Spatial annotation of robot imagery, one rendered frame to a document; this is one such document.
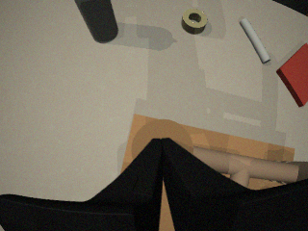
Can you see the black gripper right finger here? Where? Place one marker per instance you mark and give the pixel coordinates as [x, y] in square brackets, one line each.
[202, 199]

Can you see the grey cylinder with red cone top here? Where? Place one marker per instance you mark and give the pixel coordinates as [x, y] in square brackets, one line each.
[100, 19]

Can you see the light grey cylinder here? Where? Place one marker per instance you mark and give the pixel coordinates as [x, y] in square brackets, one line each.
[256, 42]

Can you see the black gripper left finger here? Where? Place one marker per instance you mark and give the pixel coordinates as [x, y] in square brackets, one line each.
[132, 202]

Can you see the red flat rectangular pad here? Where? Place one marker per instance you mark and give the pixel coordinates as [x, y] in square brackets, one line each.
[294, 74]

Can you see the wooden stool legs with h-shaped crossbars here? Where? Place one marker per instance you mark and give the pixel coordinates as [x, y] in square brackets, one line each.
[240, 168]

